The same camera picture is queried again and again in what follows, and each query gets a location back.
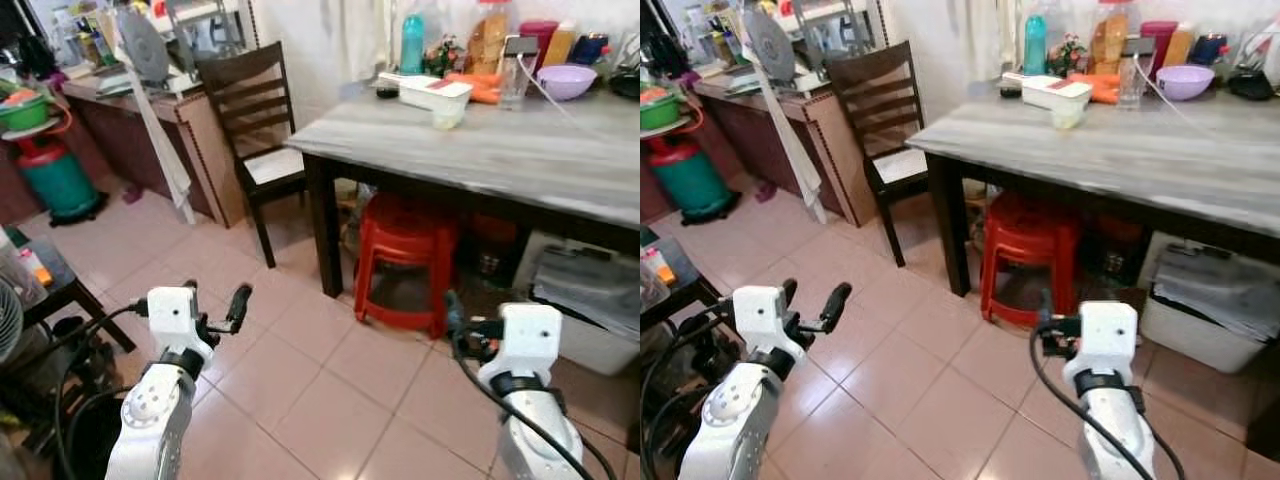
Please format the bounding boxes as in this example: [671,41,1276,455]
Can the grey wood dining table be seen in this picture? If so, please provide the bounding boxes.
[284,82,641,300]
[905,82,1280,300]

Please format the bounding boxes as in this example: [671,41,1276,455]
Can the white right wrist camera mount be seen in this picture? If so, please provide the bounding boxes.
[1077,300,1142,376]
[496,302,565,379]

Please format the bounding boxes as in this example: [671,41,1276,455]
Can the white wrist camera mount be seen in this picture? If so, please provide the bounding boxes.
[731,285,807,365]
[1077,300,1142,376]
[496,302,565,379]
[146,284,217,353]

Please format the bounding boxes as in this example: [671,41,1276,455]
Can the white leaning board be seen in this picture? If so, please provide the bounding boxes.
[122,66,197,227]
[752,58,830,227]

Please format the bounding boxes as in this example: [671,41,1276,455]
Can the green plastic basin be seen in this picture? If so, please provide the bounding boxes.
[0,89,54,134]
[640,87,684,132]

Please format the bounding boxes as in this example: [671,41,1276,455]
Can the white rectangular container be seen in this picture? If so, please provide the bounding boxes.
[1019,74,1095,112]
[397,74,475,112]

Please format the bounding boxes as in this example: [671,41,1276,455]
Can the green gas cylinder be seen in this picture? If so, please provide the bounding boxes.
[11,134,108,228]
[644,134,743,228]

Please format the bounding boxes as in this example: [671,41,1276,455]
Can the dark wooden chair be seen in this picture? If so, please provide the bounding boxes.
[194,40,313,270]
[824,40,933,269]

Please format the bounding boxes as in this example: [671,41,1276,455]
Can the small flower plant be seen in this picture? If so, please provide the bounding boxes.
[422,34,469,79]
[1046,34,1090,79]

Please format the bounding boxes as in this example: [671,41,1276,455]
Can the dark blue mug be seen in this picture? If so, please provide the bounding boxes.
[1189,32,1230,67]
[569,32,612,67]

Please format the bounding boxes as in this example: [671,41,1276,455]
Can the purple plastic bowl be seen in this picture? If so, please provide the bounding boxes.
[535,64,600,103]
[1154,64,1218,103]

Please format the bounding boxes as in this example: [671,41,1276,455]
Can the orange carrots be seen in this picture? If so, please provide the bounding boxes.
[1067,71,1124,107]
[444,71,504,107]

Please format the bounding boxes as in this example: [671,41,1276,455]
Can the teal water bottle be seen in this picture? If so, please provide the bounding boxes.
[1022,11,1049,77]
[399,11,427,77]

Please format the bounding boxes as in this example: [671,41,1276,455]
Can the white bin with papers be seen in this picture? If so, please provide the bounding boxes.
[511,234,641,378]
[1139,240,1280,376]

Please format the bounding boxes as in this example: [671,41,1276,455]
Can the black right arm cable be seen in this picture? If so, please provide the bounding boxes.
[449,333,618,480]
[1029,345,1188,480]

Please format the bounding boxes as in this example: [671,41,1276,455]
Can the red plastic stool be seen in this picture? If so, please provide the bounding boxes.
[352,192,460,340]
[979,192,1083,330]

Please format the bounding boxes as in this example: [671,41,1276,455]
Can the small dark low table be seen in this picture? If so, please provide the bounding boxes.
[640,228,723,333]
[0,228,138,355]

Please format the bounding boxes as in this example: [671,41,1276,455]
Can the grey round fan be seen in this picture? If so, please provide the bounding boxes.
[114,4,172,87]
[744,4,799,87]

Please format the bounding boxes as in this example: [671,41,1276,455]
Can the clear drinking glass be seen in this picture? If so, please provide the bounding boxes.
[497,54,532,112]
[1119,54,1152,110]

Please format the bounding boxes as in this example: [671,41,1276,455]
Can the large jar with orange lid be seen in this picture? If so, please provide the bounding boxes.
[1087,0,1137,77]
[464,0,514,77]

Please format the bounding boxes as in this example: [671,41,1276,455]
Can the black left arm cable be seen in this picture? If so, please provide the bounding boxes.
[52,304,151,480]
[640,306,737,480]

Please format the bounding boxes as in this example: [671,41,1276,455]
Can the brown side cabinet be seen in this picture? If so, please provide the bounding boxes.
[688,72,873,230]
[58,72,248,230]

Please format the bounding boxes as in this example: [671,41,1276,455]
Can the yellow bottle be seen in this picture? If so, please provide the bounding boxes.
[1162,24,1197,70]
[542,21,579,70]

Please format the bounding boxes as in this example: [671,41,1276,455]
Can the magenta plastic canister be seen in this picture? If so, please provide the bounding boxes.
[1139,19,1182,71]
[517,19,560,67]

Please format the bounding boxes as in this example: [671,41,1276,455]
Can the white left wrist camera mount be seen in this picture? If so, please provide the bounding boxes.
[731,285,807,365]
[146,284,217,353]

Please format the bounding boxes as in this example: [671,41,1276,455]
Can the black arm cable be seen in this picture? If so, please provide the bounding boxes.
[52,304,151,480]
[640,306,737,480]
[449,333,618,480]
[1029,345,1188,480]

